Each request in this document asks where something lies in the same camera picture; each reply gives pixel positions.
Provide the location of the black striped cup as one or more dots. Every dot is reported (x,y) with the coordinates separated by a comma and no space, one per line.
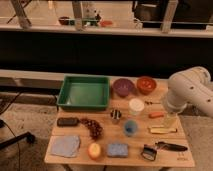
(115,115)

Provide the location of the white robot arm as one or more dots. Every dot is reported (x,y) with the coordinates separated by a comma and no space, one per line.
(189,86)

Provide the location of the green plastic tray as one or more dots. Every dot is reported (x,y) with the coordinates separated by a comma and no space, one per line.
(84,93)

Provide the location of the purple bowl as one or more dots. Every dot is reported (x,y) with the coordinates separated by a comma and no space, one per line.
(123,87)

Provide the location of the white cup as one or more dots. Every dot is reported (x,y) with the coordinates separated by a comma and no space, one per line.
(136,106)

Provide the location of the red bowl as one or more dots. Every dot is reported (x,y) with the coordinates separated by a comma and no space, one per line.
(146,85)

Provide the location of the small metal screw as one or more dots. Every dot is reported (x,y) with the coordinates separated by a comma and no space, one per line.
(151,103)

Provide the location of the dark red grapes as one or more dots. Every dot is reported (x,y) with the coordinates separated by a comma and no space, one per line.
(93,126)

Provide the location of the blue cup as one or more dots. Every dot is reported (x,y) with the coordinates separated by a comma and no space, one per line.
(130,128)

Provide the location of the wooden table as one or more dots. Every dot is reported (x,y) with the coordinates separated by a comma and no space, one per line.
(114,133)

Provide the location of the orange carrot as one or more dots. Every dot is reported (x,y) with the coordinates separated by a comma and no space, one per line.
(156,115)

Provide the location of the black rectangular case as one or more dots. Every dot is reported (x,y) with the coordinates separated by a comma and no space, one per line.
(67,122)

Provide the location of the blue sponge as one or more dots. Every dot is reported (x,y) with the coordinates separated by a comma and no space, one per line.
(117,150)

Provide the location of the yellow red apple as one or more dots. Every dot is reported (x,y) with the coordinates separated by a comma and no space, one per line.
(94,150)

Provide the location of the blue folded cloth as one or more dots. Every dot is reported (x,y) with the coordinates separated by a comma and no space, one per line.
(65,146)

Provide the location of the black handled peeler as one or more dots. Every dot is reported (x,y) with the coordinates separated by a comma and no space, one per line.
(149,152)

